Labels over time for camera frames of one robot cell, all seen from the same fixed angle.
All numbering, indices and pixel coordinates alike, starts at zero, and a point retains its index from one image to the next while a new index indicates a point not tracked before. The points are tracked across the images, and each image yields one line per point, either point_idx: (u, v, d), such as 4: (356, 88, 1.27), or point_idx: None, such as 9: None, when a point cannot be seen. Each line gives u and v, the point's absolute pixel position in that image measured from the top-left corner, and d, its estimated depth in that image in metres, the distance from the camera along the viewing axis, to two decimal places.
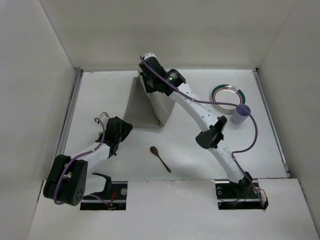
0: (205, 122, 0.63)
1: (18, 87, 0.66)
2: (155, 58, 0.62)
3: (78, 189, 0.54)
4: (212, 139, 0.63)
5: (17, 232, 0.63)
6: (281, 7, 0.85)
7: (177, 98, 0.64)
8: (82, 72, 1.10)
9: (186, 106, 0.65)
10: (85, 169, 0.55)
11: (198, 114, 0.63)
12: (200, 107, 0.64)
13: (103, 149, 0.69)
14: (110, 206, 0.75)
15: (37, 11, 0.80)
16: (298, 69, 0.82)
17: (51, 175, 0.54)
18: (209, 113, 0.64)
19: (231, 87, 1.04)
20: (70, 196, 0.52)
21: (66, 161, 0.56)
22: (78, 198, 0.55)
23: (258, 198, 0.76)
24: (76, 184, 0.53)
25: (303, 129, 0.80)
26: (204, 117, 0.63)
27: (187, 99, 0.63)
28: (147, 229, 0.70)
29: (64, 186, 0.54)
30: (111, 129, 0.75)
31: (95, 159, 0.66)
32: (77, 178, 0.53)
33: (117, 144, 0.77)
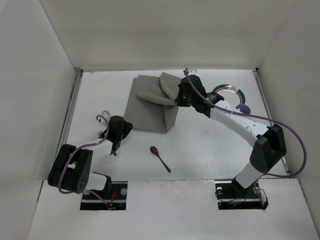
0: (251, 132, 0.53)
1: (17, 86, 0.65)
2: (198, 78, 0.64)
3: (82, 177, 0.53)
4: (266, 153, 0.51)
5: (17, 232, 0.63)
6: (281, 7, 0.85)
7: (218, 116, 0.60)
8: (82, 72, 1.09)
9: (228, 122, 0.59)
10: (90, 158, 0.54)
11: (242, 126, 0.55)
12: (242, 119, 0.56)
13: (106, 145, 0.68)
14: (110, 206, 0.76)
15: (37, 10, 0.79)
16: (298, 69, 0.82)
17: (56, 163, 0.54)
18: (255, 124, 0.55)
19: (231, 87, 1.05)
20: (74, 183, 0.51)
21: (71, 150, 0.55)
22: (82, 186, 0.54)
23: (258, 198, 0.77)
24: (80, 172, 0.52)
25: (303, 129, 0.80)
26: (249, 128, 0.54)
27: (226, 112, 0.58)
28: (147, 229, 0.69)
29: (68, 174, 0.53)
30: (113, 127, 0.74)
31: (99, 152, 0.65)
32: (82, 166, 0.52)
33: (118, 142, 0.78)
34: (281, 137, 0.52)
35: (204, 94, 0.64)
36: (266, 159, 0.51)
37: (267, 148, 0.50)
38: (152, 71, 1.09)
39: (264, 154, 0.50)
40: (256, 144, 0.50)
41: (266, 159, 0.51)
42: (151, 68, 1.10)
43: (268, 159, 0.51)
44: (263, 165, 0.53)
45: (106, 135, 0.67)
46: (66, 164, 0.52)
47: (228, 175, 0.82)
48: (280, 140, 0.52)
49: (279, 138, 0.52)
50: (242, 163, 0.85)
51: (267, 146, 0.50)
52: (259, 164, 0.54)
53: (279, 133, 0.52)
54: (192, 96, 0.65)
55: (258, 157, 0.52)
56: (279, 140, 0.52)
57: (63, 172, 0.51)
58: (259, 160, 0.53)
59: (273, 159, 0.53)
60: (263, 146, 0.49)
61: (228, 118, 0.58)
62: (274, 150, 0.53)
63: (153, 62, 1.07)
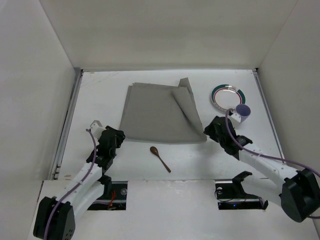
0: (279, 176, 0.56)
1: (18, 86, 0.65)
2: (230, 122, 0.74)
3: (66, 231, 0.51)
4: (295, 197, 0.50)
5: (17, 233, 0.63)
6: (281, 7, 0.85)
7: (247, 158, 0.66)
8: (82, 72, 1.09)
9: (257, 165, 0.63)
10: (71, 212, 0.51)
11: (270, 168, 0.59)
12: (270, 162, 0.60)
13: (94, 175, 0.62)
14: (110, 206, 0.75)
15: (37, 10, 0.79)
16: (298, 70, 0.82)
17: (39, 217, 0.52)
18: (283, 167, 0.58)
19: (231, 87, 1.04)
20: (60, 237, 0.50)
21: (52, 202, 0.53)
22: (68, 234, 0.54)
23: (258, 198, 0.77)
24: (62, 229, 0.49)
25: (303, 130, 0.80)
26: (277, 170, 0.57)
27: (253, 154, 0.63)
28: (147, 230, 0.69)
29: (52, 228, 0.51)
30: (105, 144, 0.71)
31: (86, 188, 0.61)
32: (63, 225, 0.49)
33: (110, 160, 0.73)
34: (314, 183, 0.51)
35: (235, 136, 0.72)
36: (298, 206, 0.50)
37: (297, 193, 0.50)
38: (152, 72, 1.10)
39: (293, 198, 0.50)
40: (284, 187, 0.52)
41: (298, 205, 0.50)
42: (151, 68, 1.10)
43: (300, 206, 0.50)
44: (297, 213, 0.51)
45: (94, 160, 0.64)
46: (48, 220, 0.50)
47: (228, 176, 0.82)
48: (312, 185, 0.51)
49: (311, 183, 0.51)
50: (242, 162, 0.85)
51: (295, 191, 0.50)
52: (293, 212, 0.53)
53: (311, 178, 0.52)
54: (223, 137, 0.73)
55: (288, 201, 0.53)
56: (312, 186, 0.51)
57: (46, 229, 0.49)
58: (293, 207, 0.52)
59: (307, 208, 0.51)
60: (291, 189, 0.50)
61: (256, 160, 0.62)
62: (307, 198, 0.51)
63: (153, 62, 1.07)
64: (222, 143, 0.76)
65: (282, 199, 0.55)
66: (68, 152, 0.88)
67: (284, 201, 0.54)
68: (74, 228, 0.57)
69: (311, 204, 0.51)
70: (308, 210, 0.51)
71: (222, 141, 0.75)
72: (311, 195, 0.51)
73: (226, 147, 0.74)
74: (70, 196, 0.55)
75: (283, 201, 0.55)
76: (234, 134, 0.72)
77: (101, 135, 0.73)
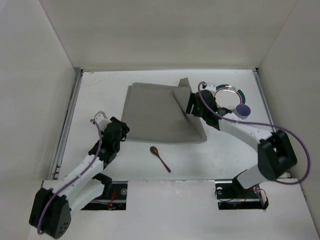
0: (254, 139, 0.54)
1: (18, 87, 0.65)
2: (210, 93, 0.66)
3: (60, 225, 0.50)
4: (270, 156, 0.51)
5: (17, 233, 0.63)
6: (281, 7, 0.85)
7: (226, 126, 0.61)
8: (82, 72, 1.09)
9: (236, 132, 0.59)
10: (66, 206, 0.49)
11: (246, 132, 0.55)
12: (247, 126, 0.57)
13: (93, 170, 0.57)
14: (110, 206, 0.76)
15: (37, 10, 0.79)
16: (298, 70, 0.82)
17: (34, 208, 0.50)
18: (259, 130, 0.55)
19: (231, 87, 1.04)
20: (53, 231, 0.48)
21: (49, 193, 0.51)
22: (63, 227, 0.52)
23: (258, 198, 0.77)
24: (57, 221, 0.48)
25: (302, 130, 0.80)
26: (253, 133, 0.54)
27: (231, 122, 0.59)
28: (147, 230, 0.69)
29: (46, 222, 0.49)
30: (108, 137, 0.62)
31: (84, 182, 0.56)
32: (58, 217, 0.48)
33: (114, 154, 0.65)
34: (287, 142, 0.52)
35: (214, 107, 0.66)
36: (272, 165, 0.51)
37: (270, 151, 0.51)
38: (152, 72, 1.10)
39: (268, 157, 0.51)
40: (258, 147, 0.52)
41: (273, 164, 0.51)
42: (151, 68, 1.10)
43: (275, 165, 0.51)
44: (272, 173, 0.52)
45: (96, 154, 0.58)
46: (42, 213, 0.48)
47: (228, 176, 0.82)
48: (285, 145, 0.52)
49: (284, 143, 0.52)
50: (243, 162, 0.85)
51: (270, 151, 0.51)
52: (268, 172, 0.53)
53: (283, 138, 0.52)
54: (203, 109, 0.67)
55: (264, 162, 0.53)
56: (285, 145, 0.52)
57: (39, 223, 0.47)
58: (267, 167, 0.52)
59: (283, 167, 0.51)
60: (265, 148, 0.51)
61: (234, 127, 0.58)
62: (283, 158, 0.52)
63: (153, 62, 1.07)
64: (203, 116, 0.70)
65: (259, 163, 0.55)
66: (68, 152, 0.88)
67: (259, 162, 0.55)
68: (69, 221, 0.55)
69: (287, 164, 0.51)
70: (283, 169, 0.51)
71: (202, 113, 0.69)
72: (285, 155, 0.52)
73: (206, 119, 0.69)
74: (66, 189, 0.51)
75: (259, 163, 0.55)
76: (214, 105, 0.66)
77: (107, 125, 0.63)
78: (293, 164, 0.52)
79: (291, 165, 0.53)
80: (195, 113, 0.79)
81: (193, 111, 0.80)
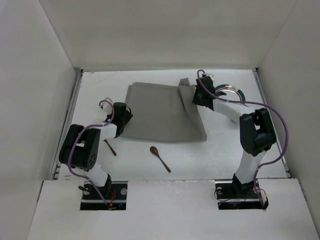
0: (239, 113, 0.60)
1: (18, 87, 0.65)
2: (209, 78, 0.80)
3: (92, 153, 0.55)
4: (250, 128, 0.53)
5: (16, 233, 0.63)
6: (280, 7, 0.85)
7: (220, 105, 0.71)
8: (82, 72, 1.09)
9: (226, 109, 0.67)
10: (98, 136, 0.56)
11: (234, 109, 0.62)
12: (236, 105, 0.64)
13: (112, 128, 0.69)
14: (110, 206, 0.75)
15: (37, 10, 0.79)
16: (299, 69, 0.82)
17: (66, 141, 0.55)
18: (245, 108, 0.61)
19: (231, 87, 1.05)
20: (87, 156, 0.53)
21: (80, 130, 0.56)
22: (92, 163, 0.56)
23: (258, 198, 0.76)
24: (91, 146, 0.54)
25: (302, 130, 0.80)
26: (238, 109, 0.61)
27: (223, 101, 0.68)
28: (147, 230, 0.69)
29: (78, 151, 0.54)
30: (118, 112, 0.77)
31: (105, 134, 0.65)
32: (92, 143, 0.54)
33: (122, 126, 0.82)
34: (268, 120, 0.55)
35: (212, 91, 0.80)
36: (251, 137, 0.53)
37: (251, 123, 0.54)
38: (152, 71, 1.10)
39: (247, 129, 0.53)
40: (240, 120, 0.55)
41: (252, 137, 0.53)
42: (151, 68, 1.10)
43: (254, 138, 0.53)
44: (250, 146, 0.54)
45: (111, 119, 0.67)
46: (76, 140, 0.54)
47: (228, 176, 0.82)
48: (266, 122, 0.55)
49: (265, 120, 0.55)
50: None
51: (250, 122, 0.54)
52: (247, 145, 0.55)
53: (266, 115, 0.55)
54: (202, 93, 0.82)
55: (245, 136, 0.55)
56: (265, 122, 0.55)
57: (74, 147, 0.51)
58: (247, 139, 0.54)
59: (261, 140, 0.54)
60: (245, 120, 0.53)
61: (225, 105, 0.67)
62: (262, 133, 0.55)
63: (153, 62, 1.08)
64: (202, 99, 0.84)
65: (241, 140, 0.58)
66: None
67: (241, 137, 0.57)
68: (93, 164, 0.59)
69: (265, 138, 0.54)
70: (261, 143, 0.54)
71: (202, 96, 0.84)
72: (264, 131, 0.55)
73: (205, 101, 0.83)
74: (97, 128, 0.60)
75: (241, 139, 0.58)
76: (211, 89, 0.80)
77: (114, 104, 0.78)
78: (272, 142, 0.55)
79: (270, 143, 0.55)
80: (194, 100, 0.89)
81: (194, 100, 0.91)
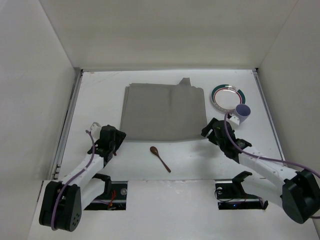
0: (279, 178, 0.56)
1: (18, 87, 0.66)
2: (229, 125, 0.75)
3: (74, 215, 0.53)
4: (297, 198, 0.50)
5: (17, 233, 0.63)
6: (280, 7, 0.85)
7: (246, 161, 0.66)
8: (82, 72, 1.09)
9: (256, 167, 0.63)
10: (78, 194, 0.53)
11: (270, 170, 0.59)
12: (270, 164, 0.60)
13: (96, 164, 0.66)
14: (110, 206, 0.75)
15: (37, 11, 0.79)
16: (299, 70, 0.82)
17: (44, 204, 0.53)
18: (283, 169, 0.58)
19: (231, 87, 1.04)
20: (67, 220, 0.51)
21: (58, 187, 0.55)
22: (75, 222, 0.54)
23: (258, 198, 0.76)
24: (70, 210, 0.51)
25: (303, 130, 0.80)
26: (276, 172, 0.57)
27: (253, 157, 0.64)
28: (147, 230, 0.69)
29: (60, 213, 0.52)
30: (105, 137, 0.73)
31: (89, 176, 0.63)
32: (71, 205, 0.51)
33: (111, 152, 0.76)
34: (314, 184, 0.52)
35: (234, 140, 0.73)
36: (298, 206, 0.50)
37: (297, 193, 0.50)
38: (152, 71, 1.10)
39: (294, 199, 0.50)
40: (284, 188, 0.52)
41: (299, 206, 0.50)
42: (151, 68, 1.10)
43: (301, 206, 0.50)
44: (299, 215, 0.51)
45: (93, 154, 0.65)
46: (56, 203, 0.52)
47: (228, 175, 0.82)
48: (312, 186, 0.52)
49: (311, 184, 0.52)
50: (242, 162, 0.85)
51: (296, 191, 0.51)
52: (295, 214, 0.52)
53: (310, 179, 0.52)
54: (222, 141, 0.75)
55: (291, 204, 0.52)
56: (311, 187, 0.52)
57: (54, 211, 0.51)
58: (294, 209, 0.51)
59: (309, 208, 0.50)
60: (291, 190, 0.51)
61: (255, 162, 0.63)
62: (309, 199, 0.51)
63: (153, 62, 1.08)
64: (221, 146, 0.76)
65: (284, 206, 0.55)
66: (68, 152, 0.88)
67: (285, 203, 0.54)
68: (80, 216, 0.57)
69: (313, 204, 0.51)
70: (311, 211, 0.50)
71: (221, 144, 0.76)
72: (311, 196, 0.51)
73: (225, 151, 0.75)
74: (76, 179, 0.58)
75: (283, 203, 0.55)
76: (233, 137, 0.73)
77: (101, 129, 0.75)
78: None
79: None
80: (208, 136, 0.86)
81: (202, 132, 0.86)
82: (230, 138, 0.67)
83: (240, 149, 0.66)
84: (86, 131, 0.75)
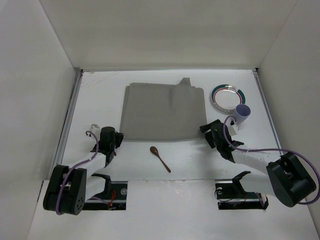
0: (264, 162, 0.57)
1: (18, 87, 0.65)
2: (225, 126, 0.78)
3: (79, 198, 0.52)
4: (281, 178, 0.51)
5: (17, 233, 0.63)
6: (281, 8, 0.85)
7: (240, 157, 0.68)
8: (82, 72, 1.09)
9: (247, 160, 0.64)
10: (85, 177, 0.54)
11: (257, 157, 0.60)
12: (258, 153, 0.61)
13: (99, 159, 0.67)
14: (110, 206, 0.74)
15: (37, 11, 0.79)
16: (299, 70, 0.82)
17: (50, 187, 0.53)
18: (269, 155, 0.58)
19: (231, 87, 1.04)
20: (72, 202, 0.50)
21: (65, 171, 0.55)
22: (79, 207, 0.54)
23: (258, 198, 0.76)
24: (76, 191, 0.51)
25: (303, 130, 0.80)
26: (262, 158, 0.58)
27: (242, 151, 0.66)
28: (147, 229, 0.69)
29: (65, 195, 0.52)
30: (105, 138, 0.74)
31: (93, 168, 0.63)
32: (78, 186, 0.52)
33: (112, 153, 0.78)
34: (299, 165, 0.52)
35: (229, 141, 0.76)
36: (285, 186, 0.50)
37: (281, 173, 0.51)
38: (152, 71, 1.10)
39: (280, 179, 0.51)
40: (268, 169, 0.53)
41: (285, 185, 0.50)
42: (151, 68, 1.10)
43: (288, 186, 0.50)
44: (288, 197, 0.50)
45: (96, 150, 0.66)
46: (62, 185, 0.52)
47: (228, 175, 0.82)
48: (297, 167, 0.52)
49: (296, 165, 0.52)
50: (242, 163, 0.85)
51: (281, 171, 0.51)
52: (285, 198, 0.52)
53: (294, 161, 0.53)
54: (219, 141, 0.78)
55: (278, 187, 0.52)
56: (296, 168, 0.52)
57: (60, 192, 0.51)
58: (282, 191, 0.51)
59: (298, 190, 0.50)
60: (274, 170, 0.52)
61: (245, 155, 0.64)
62: (297, 181, 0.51)
63: (153, 62, 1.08)
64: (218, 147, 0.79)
65: (275, 193, 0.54)
66: (68, 153, 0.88)
67: (275, 188, 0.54)
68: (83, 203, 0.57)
69: (302, 186, 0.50)
70: (299, 193, 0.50)
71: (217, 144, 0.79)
72: (299, 178, 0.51)
73: (221, 151, 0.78)
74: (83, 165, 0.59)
75: (273, 190, 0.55)
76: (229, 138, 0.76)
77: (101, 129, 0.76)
78: (311, 190, 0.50)
79: (310, 191, 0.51)
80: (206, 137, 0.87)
81: (202, 129, 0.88)
82: (226, 137, 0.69)
83: (233, 146, 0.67)
84: (86, 132, 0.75)
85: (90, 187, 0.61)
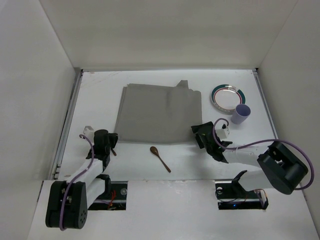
0: (255, 156, 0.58)
1: (18, 87, 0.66)
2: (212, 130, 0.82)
3: (81, 211, 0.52)
4: (273, 167, 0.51)
5: (17, 233, 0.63)
6: (280, 8, 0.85)
7: (231, 156, 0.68)
8: (82, 72, 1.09)
9: (239, 158, 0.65)
10: (84, 190, 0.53)
11: (247, 152, 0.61)
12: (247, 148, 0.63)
13: (96, 166, 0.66)
14: (110, 206, 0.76)
15: (37, 11, 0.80)
16: (299, 70, 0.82)
17: (50, 205, 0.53)
18: (257, 148, 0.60)
19: (231, 87, 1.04)
20: (75, 218, 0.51)
21: (63, 186, 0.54)
22: (83, 219, 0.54)
23: (258, 198, 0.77)
24: (77, 206, 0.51)
25: (303, 130, 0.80)
26: (253, 152, 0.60)
27: (232, 149, 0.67)
28: (147, 230, 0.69)
29: (67, 212, 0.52)
30: (100, 142, 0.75)
31: (91, 177, 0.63)
32: (78, 201, 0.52)
33: (108, 156, 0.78)
34: (287, 152, 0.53)
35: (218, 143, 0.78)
36: (279, 175, 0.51)
37: (272, 163, 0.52)
38: (152, 71, 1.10)
39: (272, 169, 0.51)
40: (260, 162, 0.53)
41: (279, 175, 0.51)
42: (151, 68, 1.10)
43: (283, 175, 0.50)
44: (285, 185, 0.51)
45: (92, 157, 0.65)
46: (63, 201, 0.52)
47: (228, 176, 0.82)
48: (286, 154, 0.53)
49: (284, 152, 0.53)
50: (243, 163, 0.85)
51: (272, 161, 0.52)
52: (282, 186, 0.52)
53: (282, 148, 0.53)
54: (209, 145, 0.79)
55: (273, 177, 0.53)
56: (285, 155, 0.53)
57: (62, 210, 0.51)
58: (278, 181, 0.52)
59: (292, 176, 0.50)
60: (266, 161, 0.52)
61: (236, 153, 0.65)
62: (289, 168, 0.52)
63: (153, 62, 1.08)
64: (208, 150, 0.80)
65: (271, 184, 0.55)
66: (68, 153, 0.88)
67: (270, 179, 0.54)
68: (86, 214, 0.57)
69: (295, 172, 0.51)
70: (293, 179, 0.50)
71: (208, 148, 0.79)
72: (290, 164, 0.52)
73: (213, 154, 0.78)
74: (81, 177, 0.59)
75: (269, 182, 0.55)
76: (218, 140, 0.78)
77: (96, 133, 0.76)
78: (303, 173, 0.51)
79: (303, 175, 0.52)
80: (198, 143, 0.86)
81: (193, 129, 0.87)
82: (217, 141, 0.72)
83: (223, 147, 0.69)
84: (81, 136, 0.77)
85: (89, 194, 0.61)
